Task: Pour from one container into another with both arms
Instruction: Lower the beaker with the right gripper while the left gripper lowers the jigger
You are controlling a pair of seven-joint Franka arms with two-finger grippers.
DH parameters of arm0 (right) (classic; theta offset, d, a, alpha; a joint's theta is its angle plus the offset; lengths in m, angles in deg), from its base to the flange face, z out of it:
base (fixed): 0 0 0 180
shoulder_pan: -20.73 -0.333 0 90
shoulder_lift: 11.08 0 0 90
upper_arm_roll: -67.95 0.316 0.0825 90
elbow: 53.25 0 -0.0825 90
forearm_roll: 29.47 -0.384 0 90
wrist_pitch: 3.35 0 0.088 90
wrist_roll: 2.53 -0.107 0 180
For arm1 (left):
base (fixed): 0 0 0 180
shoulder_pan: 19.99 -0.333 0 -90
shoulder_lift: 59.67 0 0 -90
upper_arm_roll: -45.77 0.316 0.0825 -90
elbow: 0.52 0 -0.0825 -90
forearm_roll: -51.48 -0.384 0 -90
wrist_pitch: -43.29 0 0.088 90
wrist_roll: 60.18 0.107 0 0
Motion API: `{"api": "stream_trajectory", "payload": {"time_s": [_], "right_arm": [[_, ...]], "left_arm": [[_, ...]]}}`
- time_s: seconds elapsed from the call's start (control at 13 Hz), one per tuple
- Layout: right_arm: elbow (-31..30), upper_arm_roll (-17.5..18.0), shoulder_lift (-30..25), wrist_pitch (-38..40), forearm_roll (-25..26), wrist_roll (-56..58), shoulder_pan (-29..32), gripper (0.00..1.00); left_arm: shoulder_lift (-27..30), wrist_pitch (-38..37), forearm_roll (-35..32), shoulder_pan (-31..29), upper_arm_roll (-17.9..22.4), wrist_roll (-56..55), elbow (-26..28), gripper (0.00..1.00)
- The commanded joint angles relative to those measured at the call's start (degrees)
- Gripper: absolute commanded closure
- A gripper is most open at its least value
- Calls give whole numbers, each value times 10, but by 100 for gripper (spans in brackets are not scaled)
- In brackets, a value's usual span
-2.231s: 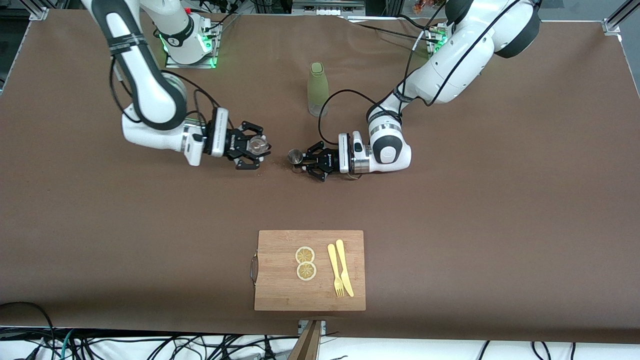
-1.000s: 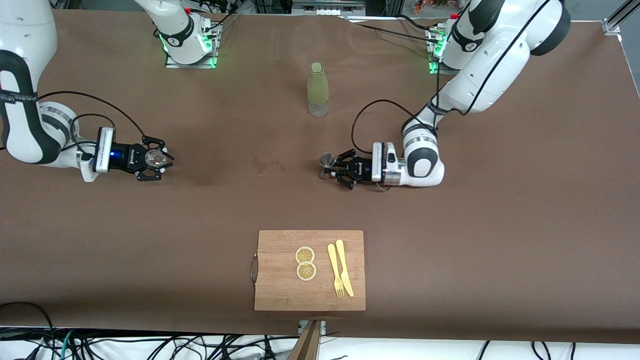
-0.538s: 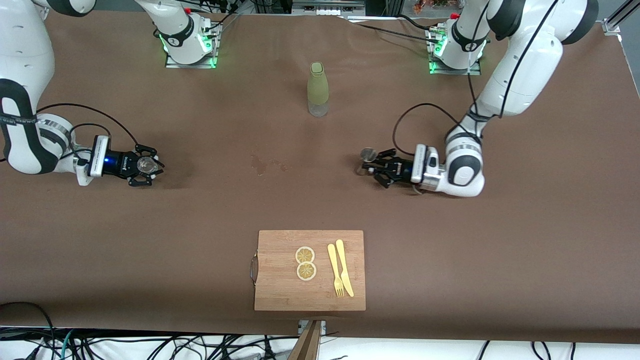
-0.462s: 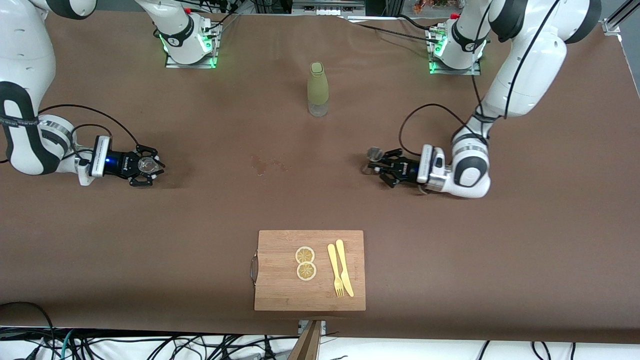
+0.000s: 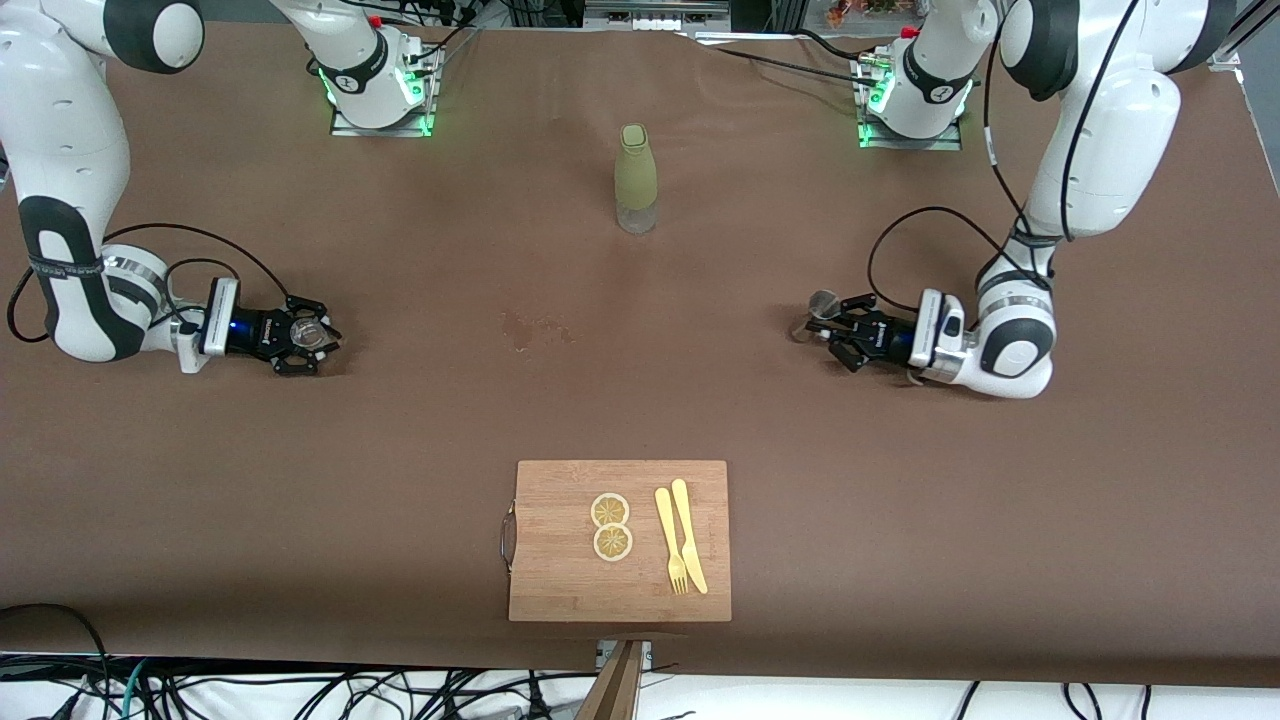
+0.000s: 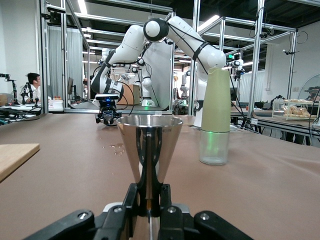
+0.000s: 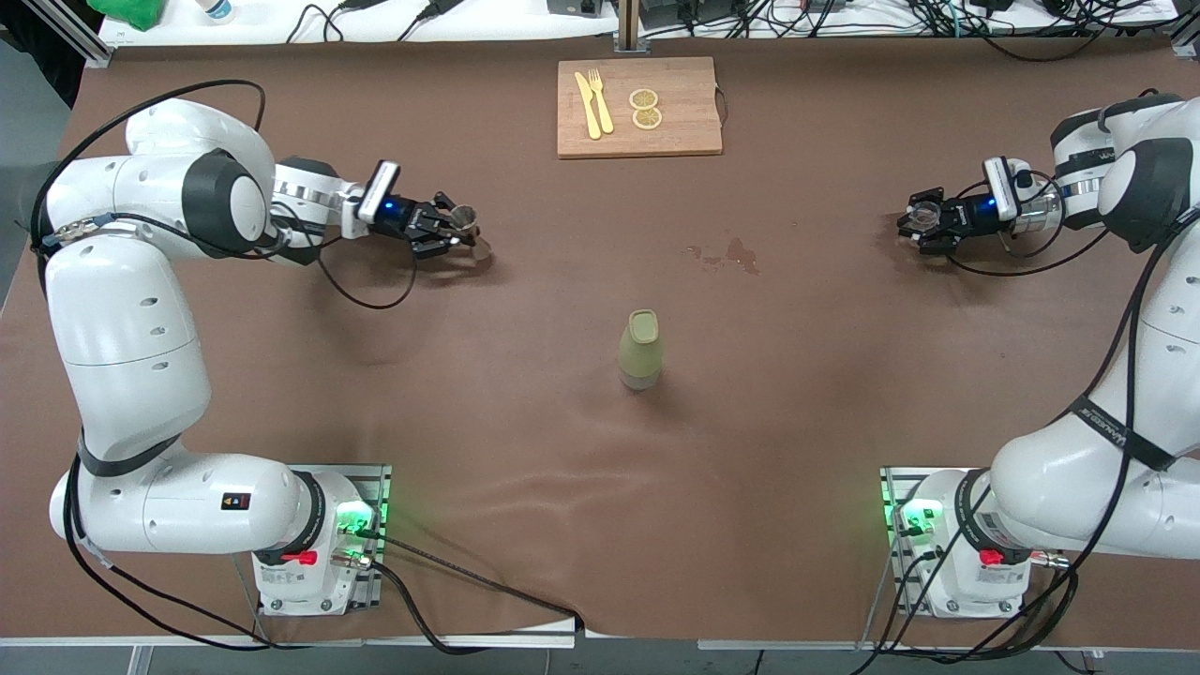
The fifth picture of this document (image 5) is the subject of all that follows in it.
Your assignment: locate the metal hourglass jigger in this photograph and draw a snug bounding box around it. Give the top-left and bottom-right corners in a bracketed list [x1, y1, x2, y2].
[790, 290, 841, 344]

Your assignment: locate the green sleeved glass bottle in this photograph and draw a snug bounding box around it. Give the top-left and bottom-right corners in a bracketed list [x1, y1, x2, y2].
[614, 124, 659, 235]

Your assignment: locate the clear glass beaker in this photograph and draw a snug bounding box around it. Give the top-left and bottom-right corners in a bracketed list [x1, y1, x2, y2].
[290, 312, 335, 357]

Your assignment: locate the thick black looped cable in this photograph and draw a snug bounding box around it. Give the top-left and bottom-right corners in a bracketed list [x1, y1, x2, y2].
[0, 603, 113, 720]

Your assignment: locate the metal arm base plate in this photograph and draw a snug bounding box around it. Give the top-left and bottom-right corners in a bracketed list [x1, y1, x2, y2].
[855, 55, 966, 151]
[330, 45, 443, 138]

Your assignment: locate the grey metal box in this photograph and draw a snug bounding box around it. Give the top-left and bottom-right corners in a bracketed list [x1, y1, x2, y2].
[585, 0, 731, 31]

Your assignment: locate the aluminium frame profile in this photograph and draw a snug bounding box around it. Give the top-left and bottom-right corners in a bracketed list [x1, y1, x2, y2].
[1208, 30, 1253, 71]

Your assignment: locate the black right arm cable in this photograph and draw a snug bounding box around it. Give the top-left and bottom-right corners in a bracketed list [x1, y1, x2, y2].
[8, 223, 293, 346]

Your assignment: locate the yellow plastic knife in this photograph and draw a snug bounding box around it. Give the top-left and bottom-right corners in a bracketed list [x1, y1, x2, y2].
[671, 479, 709, 595]

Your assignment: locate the brown table cover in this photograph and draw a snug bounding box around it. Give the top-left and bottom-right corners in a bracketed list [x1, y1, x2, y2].
[0, 18, 1280, 689]

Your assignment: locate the black base power cable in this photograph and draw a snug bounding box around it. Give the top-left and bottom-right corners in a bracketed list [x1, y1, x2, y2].
[690, 30, 886, 93]

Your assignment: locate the yellow plastic fork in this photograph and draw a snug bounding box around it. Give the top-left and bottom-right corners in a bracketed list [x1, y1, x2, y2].
[655, 487, 691, 596]

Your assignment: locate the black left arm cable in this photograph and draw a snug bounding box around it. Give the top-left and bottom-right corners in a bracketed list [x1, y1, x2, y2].
[866, 0, 1143, 317]

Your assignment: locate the teal cable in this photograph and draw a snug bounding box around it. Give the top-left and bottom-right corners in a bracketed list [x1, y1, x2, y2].
[95, 658, 151, 720]

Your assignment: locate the wooden cutting board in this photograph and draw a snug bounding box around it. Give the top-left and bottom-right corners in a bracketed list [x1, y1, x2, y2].
[500, 460, 733, 623]

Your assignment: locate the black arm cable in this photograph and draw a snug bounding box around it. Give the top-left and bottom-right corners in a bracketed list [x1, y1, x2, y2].
[8, 223, 293, 346]
[866, 0, 1143, 317]

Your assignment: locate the orange plant decoration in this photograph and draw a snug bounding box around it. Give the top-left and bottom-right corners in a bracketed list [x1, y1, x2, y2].
[828, 0, 921, 26]

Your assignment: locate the wooden post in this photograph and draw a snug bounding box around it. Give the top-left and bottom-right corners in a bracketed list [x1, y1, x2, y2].
[575, 642, 646, 720]

